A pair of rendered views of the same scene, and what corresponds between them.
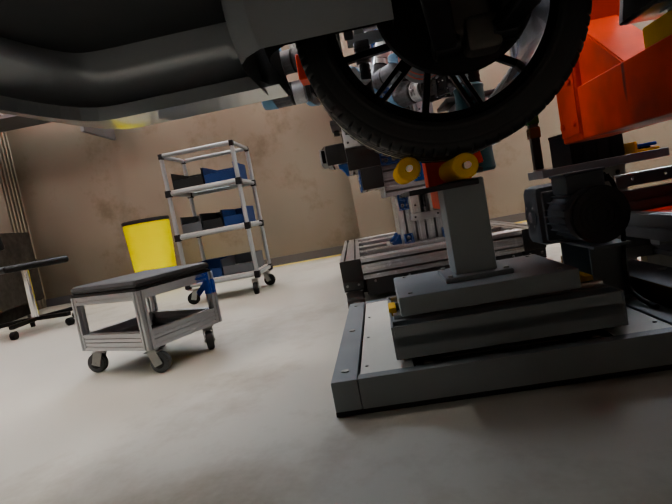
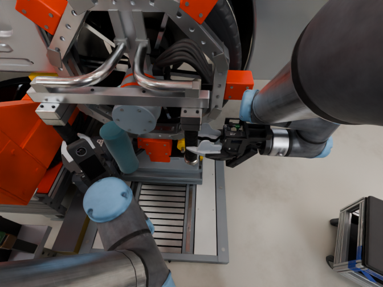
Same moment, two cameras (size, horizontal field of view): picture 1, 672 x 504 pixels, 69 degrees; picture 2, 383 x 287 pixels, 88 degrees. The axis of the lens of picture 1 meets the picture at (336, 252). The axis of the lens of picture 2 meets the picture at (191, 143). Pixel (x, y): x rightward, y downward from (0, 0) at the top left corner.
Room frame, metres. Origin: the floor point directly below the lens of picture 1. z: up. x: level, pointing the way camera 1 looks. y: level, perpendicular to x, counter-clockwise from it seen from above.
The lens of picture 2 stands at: (1.97, -0.22, 1.27)
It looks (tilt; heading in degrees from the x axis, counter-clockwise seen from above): 53 degrees down; 177
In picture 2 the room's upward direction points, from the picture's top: straight up
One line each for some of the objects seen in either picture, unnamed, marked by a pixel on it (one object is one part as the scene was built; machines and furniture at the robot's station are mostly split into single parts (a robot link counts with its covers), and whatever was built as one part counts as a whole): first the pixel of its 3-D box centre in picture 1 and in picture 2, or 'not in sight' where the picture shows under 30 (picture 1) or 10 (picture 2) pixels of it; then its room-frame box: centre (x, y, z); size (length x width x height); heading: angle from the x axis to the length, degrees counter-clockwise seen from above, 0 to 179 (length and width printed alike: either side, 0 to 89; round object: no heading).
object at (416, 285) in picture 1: (467, 236); (166, 139); (1.22, -0.33, 0.32); 0.40 x 0.30 x 0.28; 84
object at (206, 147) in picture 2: not in sight; (204, 146); (1.67, -0.17, 0.86); 0.09 x 0.03 x 0.06; 93
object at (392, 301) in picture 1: (488, 308); (166, 156); (1.22, -0.36, 0.13); 0.50 x 0.36 x 0.10; 84
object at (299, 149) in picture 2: (277, 95); (304, 142); (1.67, 0.10, 0.86); 0.11 x 0.08 x 0.09; 84
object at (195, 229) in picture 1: (219, 223); not in sight; (3.35, 0.74, 0.50); 0.54 x 0.42 x 1.00; 84
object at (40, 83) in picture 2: not in sight; (80, 49); (1.50, -0.46, 1.03); 0.19 x 0.18 x 0.11; 174
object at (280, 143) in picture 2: (301, 92); (274, 143); (1.66, 0.02, 0.85); 0.08 x 0.05 x 0.08; 174
